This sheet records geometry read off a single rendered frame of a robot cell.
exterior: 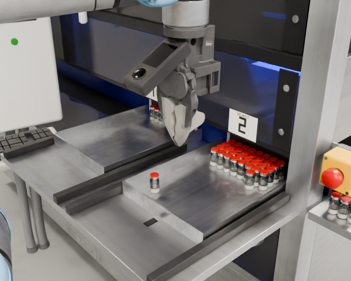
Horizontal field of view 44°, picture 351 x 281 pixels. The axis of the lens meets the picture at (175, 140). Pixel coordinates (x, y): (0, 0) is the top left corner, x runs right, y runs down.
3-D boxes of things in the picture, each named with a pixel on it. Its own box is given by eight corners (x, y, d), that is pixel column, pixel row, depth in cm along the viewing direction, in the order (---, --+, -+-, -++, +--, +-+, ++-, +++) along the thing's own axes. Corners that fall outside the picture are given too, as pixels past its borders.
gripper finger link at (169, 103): (196, 137, 81) (198, 91, 77) (173, 147, 78) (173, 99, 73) (185, 132, 83) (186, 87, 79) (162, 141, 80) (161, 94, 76)
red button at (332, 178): (327, 178, 89) (331, 161, 87) (346, 186, 86) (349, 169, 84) (317, 185, 86) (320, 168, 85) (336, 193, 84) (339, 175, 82)
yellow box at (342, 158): (335, 172, 94) (341, 142, 91) (367, 185, 89) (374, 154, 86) (316, 184, 90) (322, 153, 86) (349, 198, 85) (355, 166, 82)
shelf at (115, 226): (138, 115, 148) (137, 110, 148) (318, 200, 102) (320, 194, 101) (0, 159, 120) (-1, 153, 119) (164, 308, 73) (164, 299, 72)
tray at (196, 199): (220, 148, 122) (221, 137, 120) (300, 184, 104) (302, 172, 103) (122, 193, 101) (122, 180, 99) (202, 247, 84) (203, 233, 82)
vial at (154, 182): (155, 187, 103) (155, 172, 101) (161, 191, 101) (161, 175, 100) (148, 190, 102) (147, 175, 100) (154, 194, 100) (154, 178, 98)
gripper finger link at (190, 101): (197, 128, 73) (199, 78, 69) (191, 131, 72) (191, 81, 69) (179, 120, 76) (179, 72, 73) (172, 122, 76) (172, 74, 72)
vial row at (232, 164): (213, 161, 114) (214, 145, 112) (269, 188, 103) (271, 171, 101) (208, 164, 113) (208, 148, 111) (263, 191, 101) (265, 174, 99)
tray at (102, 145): (147, 114, 144) (146, 104, 143) (201, 139, 127) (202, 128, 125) (54, 144, 124) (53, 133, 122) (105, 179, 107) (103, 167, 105)
